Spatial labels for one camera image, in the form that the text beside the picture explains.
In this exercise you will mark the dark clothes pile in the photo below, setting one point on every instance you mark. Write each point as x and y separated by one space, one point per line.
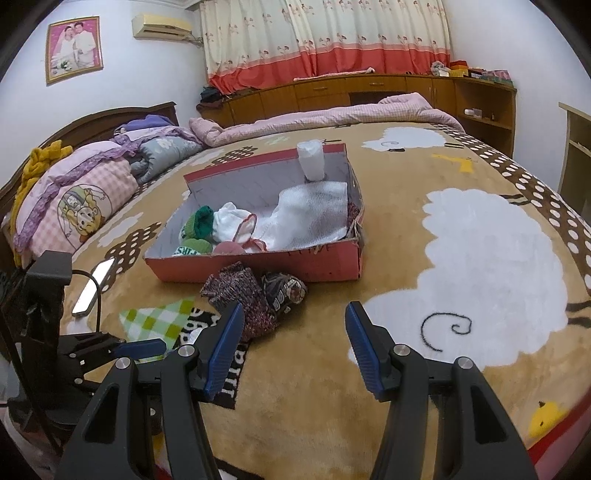
211 97

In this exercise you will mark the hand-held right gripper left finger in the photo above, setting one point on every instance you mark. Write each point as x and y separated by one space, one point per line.
226 350

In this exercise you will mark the white sock red trim left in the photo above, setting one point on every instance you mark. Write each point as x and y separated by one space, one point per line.
228 219

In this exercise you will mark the white sock red trim right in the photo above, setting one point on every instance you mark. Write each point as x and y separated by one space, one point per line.
265 233

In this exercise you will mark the red cardboard shoe box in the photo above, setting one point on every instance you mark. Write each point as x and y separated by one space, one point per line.
258 268

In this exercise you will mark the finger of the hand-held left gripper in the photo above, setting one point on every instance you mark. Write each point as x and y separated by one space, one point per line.
143 349

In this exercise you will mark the purple quilt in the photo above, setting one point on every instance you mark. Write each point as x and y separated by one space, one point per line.
147 122

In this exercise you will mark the brown knitted sock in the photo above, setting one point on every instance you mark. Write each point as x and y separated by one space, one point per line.
240 295
284 288

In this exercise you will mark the green and white sock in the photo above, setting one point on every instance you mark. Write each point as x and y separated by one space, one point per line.
194 248
203 221

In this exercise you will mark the pink quilt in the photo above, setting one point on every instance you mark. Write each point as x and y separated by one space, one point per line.
346 113

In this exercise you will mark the colourful boxes on cabinet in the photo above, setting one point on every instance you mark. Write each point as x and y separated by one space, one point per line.
485 74

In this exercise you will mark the long wooden cabinet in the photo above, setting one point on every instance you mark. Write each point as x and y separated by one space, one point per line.
323 90

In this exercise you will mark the pink cloth strip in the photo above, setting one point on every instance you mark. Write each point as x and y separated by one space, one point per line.
332 74

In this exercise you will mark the smartphone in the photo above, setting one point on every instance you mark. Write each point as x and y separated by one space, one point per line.
92 288

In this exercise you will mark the pink checked cartoon pillow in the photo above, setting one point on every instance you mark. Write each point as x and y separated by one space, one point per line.
92 198

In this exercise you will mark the white sock red trim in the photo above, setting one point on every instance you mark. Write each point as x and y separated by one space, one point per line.
265 233
228 219

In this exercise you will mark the yellow knitted scarf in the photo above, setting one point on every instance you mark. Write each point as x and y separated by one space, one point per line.
41 159

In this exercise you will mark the dark wooden headboard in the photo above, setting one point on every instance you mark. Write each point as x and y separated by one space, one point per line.
92 120

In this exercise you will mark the white mesh cloth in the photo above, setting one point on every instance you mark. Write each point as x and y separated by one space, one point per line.
314 217

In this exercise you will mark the grey flowered quilt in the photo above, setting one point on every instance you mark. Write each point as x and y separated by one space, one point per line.
161 152

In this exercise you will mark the framed wall photo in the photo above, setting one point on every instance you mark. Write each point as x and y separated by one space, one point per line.
74 48

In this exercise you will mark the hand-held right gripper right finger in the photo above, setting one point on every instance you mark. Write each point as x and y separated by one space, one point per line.
364 350

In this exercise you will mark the pink sock ball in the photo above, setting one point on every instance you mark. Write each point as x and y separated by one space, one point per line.
228 249

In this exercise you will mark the floral cloth bundle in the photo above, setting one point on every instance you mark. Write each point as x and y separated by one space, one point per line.
440 68

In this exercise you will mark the wall air conditioner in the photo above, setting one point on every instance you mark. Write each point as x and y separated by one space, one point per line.
161 25

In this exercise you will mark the beige shelf unit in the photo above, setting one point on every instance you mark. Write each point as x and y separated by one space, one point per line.
577 147

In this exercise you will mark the cream and red curtain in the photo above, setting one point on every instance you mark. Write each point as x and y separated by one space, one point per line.
323 37

